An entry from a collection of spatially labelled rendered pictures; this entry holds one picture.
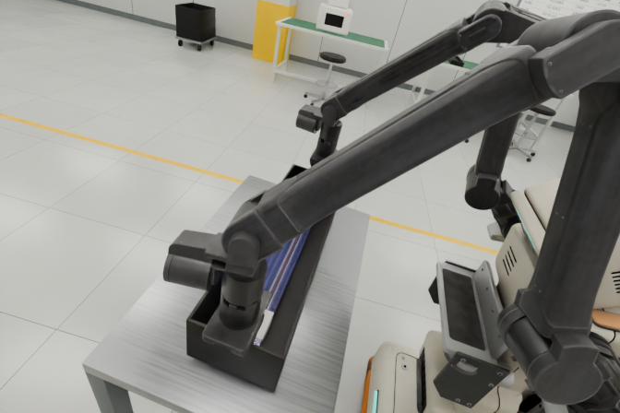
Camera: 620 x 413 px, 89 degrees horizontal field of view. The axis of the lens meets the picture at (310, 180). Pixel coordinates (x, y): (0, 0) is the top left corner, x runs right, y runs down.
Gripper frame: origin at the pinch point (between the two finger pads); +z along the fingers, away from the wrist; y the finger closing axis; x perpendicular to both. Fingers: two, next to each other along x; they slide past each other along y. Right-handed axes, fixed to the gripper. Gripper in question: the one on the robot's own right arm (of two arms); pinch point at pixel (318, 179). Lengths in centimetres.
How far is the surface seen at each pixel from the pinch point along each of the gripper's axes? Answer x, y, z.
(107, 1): -519, -476, 73
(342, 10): -65, -377, -15
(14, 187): -183, -28, 91
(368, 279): 38, -53, 92
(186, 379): -7, 59, 11
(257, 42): -205, -448, 67
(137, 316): -23, 53, 11
